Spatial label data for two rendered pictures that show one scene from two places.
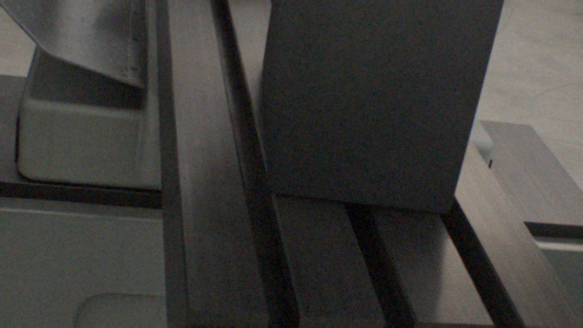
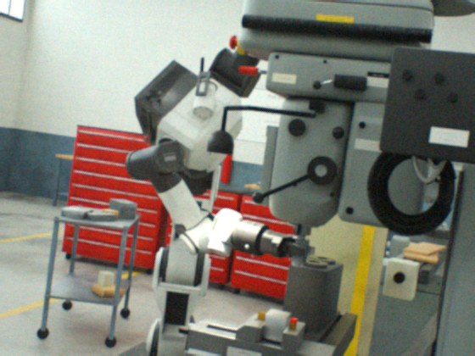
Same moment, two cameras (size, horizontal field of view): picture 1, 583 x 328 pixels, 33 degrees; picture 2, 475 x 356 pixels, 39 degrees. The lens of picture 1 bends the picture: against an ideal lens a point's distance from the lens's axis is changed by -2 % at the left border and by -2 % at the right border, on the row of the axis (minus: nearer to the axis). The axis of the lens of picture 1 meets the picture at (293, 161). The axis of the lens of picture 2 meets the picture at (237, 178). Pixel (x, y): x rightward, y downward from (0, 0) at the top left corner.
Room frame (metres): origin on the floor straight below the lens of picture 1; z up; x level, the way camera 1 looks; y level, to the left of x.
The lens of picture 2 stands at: (2.64, 0.75, 1.49)
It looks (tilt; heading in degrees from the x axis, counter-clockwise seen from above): 3 degrees down; 210
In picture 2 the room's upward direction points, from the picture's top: 8 degrees clockwise
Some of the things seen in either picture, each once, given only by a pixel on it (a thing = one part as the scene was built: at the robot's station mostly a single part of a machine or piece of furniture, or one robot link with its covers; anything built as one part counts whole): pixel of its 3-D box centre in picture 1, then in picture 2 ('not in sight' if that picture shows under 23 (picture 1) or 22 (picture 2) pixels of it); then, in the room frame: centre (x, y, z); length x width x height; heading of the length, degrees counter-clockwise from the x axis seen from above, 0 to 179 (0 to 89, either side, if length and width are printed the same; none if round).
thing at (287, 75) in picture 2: not in sight; (339, 83); (1.04, 0.10, 1.68); 0.34 x 0.24 x 0.10; 102
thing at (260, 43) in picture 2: not in sight; (337, 32); (1.04, 0.07, 1.81); 0.47 x 0.26 x 0.16; 102
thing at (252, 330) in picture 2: not in sight; (254, 326); (1.20, 0.04, 1.05); 0.12 x 0.06 x 0.04; 15
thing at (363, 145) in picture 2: not in sight; (388, 173); (1.01, 0.25, 1.47); 0.24 x 0.19 x 0.26; 12
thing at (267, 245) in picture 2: not in sight; (269, 242); (1.04, -0.03, 1.24); 0.13 x 0.12 x 0.10; 179
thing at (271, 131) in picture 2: not in sight; (270, 165); (1.07, -0.05, 1.45); 0.04 x 0.04 x 0.21; 12
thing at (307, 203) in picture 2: not in sight; (313, 162); (1.05, 0.06, 1.47); 0.21 x 0.19 x 0.32; 12
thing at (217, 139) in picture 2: not in sight; (220, 141); (1.13, -0.17, 1.49); 0.07 x 0.07 x 0.06
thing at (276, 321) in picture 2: not in sight; (276, 325); (1.18, 0.09, 1.07); 0.06 x 0.05 x 0.06; 15
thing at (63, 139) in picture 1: (252, 95); not in sight; (1.05, 0.06, 0.82); 0.50 x 0.35 x 0.12; 102
